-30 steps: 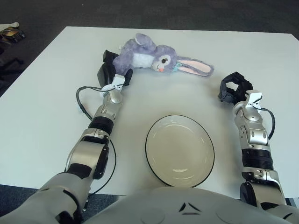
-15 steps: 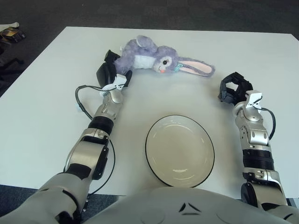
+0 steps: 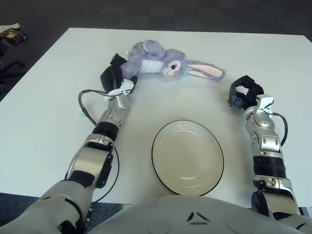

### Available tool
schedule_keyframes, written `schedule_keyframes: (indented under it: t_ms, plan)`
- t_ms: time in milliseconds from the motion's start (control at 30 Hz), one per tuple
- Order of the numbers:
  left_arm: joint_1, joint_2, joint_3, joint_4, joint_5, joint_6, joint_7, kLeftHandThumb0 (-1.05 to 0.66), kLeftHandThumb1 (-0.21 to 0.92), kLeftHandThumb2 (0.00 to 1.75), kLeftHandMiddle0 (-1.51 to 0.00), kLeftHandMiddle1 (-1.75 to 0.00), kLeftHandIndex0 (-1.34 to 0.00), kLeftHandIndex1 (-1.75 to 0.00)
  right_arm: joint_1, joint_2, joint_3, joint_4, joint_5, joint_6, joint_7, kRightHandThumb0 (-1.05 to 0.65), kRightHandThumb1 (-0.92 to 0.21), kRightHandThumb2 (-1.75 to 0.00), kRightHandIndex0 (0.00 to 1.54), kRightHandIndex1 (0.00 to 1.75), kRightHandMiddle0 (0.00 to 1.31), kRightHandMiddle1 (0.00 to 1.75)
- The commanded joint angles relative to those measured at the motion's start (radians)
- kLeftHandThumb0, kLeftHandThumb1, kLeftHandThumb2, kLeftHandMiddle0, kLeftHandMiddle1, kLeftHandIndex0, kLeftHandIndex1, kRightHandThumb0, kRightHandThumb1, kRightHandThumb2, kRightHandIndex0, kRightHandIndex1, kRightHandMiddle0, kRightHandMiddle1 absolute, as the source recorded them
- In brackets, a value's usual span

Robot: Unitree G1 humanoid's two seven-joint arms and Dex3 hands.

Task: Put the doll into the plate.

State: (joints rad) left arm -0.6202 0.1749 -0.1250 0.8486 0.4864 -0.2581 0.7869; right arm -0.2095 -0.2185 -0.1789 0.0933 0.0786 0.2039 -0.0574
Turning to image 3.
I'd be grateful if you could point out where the dark box with gold print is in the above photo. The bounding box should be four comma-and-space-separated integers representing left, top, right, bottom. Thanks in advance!
0, 28, 27, 45

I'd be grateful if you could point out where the white plate with black rim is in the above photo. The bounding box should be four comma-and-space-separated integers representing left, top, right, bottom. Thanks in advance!
151, 119, 224, 197

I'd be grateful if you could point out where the white paper sheet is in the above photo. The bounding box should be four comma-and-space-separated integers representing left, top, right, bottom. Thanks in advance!
0, 22, 21, 32

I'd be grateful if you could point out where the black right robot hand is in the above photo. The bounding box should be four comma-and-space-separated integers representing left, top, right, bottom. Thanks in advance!
227, 75, 265, 108

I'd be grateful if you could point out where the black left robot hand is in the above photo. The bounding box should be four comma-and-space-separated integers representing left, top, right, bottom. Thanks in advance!
99, 53, 139, 93

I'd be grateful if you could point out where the purple plush bunny doll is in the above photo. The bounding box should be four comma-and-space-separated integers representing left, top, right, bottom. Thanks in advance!
121, 39, 226, 81

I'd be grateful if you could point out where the grey robot torso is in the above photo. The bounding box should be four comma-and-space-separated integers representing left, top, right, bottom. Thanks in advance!
92, 195, 305, 234

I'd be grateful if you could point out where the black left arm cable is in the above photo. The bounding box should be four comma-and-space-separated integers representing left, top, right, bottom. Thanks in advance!
64, 89, 120, 203

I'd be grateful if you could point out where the black office chair base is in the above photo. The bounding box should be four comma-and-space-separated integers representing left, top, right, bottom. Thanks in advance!
0, 52, 26, 83

